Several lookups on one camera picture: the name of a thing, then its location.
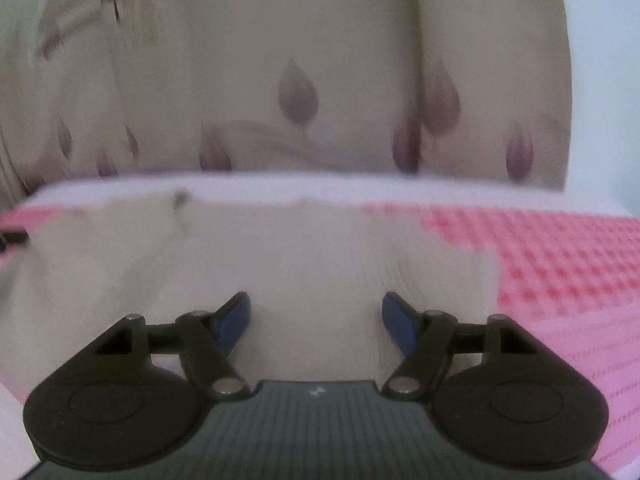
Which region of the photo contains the beige knit sweater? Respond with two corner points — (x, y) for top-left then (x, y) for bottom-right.
(0, 192), (502, 393)

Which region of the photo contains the pink white striped blanket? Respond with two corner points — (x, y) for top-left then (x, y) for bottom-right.
(0, 174), (640, 480)

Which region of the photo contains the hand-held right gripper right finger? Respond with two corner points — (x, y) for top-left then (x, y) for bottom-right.
(381, 291), (539, 400)

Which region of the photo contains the beige leaf print curtain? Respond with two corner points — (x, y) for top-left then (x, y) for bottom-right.
(0, 0), (574, 197)

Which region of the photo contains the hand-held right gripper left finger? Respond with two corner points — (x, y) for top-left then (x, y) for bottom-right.
(96, 291), (252, 399)

